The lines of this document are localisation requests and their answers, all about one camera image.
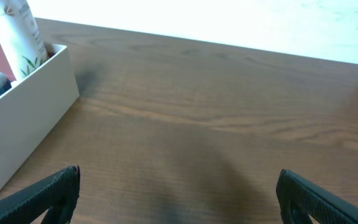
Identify white cream tube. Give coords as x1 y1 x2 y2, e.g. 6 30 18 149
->
0 0 49 81

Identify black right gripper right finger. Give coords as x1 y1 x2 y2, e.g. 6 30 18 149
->
276 169 358 224

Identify white box with red interior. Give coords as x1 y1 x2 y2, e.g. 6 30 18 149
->
0 39 79 190

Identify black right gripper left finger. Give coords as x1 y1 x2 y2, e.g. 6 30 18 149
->
0 166 80 224

